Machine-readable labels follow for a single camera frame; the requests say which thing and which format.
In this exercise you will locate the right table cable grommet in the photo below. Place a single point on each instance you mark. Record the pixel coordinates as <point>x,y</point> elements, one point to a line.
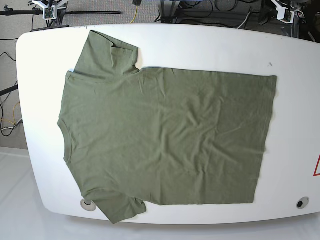
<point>303,202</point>

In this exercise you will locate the black tripod stand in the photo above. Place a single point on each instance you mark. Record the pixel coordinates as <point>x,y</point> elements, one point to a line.
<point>60,13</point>

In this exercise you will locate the left table cable grommet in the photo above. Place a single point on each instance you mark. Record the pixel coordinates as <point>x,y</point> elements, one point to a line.
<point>88,205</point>

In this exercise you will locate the olive green T-shirt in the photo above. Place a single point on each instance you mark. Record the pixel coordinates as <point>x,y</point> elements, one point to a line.
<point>161,135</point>

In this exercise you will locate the table cable grommet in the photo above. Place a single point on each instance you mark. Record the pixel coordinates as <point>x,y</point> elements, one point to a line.
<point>88,205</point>
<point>303,202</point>

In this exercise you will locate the red triangle sticker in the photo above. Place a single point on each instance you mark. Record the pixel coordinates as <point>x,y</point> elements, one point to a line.
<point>317,168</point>

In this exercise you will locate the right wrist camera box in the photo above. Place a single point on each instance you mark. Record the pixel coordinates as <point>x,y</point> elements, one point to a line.
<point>48,13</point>

